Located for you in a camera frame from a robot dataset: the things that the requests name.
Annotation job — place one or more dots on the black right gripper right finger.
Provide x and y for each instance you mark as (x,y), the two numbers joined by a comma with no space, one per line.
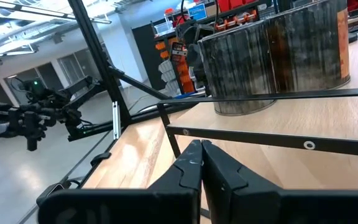
(222,177)

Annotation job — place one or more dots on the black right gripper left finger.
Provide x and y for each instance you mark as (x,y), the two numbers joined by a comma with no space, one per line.
(185,174)

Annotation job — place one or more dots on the orange candle glass jar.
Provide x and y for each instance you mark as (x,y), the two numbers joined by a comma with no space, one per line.
(244,68)

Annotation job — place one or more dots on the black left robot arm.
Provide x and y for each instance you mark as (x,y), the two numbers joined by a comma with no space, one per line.
(79,90)

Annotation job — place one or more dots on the rack with orange bins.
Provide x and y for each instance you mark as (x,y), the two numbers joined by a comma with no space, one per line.
(182,68)

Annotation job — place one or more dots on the black machine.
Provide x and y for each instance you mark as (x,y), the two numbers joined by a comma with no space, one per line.
(194,53)

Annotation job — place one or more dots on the black cabinet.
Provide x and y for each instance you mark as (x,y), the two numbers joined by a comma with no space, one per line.
(145,49)

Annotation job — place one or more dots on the blue sign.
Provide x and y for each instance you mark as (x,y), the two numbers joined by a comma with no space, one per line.
(197,12)

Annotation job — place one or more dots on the red storage bin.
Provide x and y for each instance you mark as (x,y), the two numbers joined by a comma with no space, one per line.
(232,3)

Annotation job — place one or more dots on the wooden shelf riser, black frame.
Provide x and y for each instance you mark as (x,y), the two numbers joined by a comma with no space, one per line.
(291,121)

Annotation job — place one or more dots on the black aluminium table frame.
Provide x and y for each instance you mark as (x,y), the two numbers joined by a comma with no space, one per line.
(100,62)

